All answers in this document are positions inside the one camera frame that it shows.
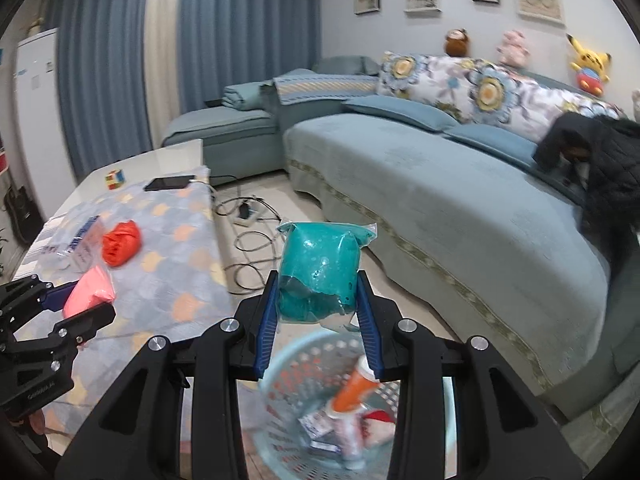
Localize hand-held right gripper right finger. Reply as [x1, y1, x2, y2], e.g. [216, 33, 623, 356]
[356, 270, 586, 480]

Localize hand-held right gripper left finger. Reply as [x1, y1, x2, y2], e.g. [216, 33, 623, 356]
[54, 270, 281, 480]

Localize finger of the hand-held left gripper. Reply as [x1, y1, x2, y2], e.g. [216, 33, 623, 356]
[12, 301, 117, 361]
[0, 275, 81, 333]

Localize pink clay bag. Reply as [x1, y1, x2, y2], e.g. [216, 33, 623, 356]
[62, 265, 117, 318]

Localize teal clay bag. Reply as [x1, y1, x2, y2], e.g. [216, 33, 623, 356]
[276, 221, 377, 333]

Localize light blue plastic basket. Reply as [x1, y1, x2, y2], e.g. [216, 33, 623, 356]
[239, 331, 407, 480]

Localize orange and white tube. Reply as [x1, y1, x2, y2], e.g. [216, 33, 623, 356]
[325, 360, 386, 471]

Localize clear bag with blue print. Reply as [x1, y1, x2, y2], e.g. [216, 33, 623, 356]
[47, 214, 108, 271]

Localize orange plastic bag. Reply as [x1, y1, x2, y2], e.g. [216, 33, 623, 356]
[101, 220, 143, 268]

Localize black bag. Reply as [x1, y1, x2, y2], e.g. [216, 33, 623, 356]
[4, 185, 43, 246]

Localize small blue printed packet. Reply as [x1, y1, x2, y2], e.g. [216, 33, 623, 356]
[300, 412, 342, 456]

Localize grey patterned table cloth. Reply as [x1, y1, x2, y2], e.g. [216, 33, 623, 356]
[10, 177, 241, 441]

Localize white power strip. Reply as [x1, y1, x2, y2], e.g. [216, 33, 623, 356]
[234, 199, 261, 226]

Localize teal sofa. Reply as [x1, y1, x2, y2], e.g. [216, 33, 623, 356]
[160, 55, 640, 421]

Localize black smartphone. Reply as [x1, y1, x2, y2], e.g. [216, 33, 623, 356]
[143, 175, 197, 192]

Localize white coffee table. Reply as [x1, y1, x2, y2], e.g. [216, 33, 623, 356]
[10, 139, 241, 311]

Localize white standing air conditioner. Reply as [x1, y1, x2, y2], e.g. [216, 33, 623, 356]
[12, 27, 76, 221]

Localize teal cushion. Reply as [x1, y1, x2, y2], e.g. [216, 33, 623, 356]
[342, 96, 463, 133]
[442, 122, 551, 171]

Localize blue pleated curtain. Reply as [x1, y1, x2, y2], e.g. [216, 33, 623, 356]
[177, 0, 323, 116]
[42, 0, 156, 181]

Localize folded teal blanket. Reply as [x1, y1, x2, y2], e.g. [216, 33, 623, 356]
[221, 81, 275, 111]

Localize striped sofa armrest cover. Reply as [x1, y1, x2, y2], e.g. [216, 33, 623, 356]
[272, 72, 381, 108]

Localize white sheer curtain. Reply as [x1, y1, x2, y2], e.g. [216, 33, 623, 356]
[145, 0, 183, 153]

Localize floral long pillow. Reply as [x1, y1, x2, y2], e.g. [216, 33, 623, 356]
[375, 51, 623, 143]

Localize black quilted jacket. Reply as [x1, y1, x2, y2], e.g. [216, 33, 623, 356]
[532, 112, 640, 271]

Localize brown monkey plush toy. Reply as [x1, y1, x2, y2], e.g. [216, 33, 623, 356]
[444, 29, 472, 58]

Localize pink plush toy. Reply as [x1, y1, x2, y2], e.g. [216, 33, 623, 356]
[497, 30, 532, 68]

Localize yellow plush toy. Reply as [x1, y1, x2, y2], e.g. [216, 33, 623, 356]
[565, 34, 613, 96]

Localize power strip with cables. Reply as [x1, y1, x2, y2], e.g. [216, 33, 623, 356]
[212, 175, 286, 296]

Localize white charging cable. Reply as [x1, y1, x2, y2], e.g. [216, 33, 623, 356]
[187, 167, 216, 192]

